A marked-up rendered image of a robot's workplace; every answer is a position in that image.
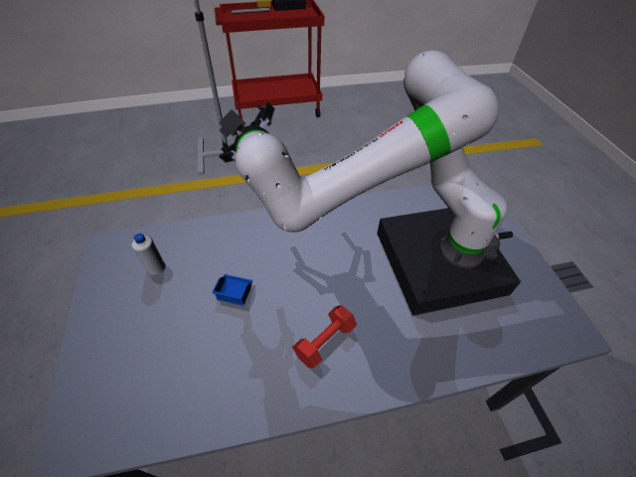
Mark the white bottle with blue cap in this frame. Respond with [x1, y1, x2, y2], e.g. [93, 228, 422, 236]
[132, 234, 165, 275]

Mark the blue plastic bin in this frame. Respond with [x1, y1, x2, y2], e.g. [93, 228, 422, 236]
[213, 274, 252, 305]

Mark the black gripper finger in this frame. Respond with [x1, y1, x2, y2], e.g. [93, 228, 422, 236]
[220, 142, 236, 163]
[250, 102, 274, 128]

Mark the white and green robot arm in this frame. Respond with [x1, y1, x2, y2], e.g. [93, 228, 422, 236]
[220, 51, 513, 268]

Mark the red dumbbell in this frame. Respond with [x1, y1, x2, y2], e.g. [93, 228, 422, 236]
[292, 305, 357, 369]

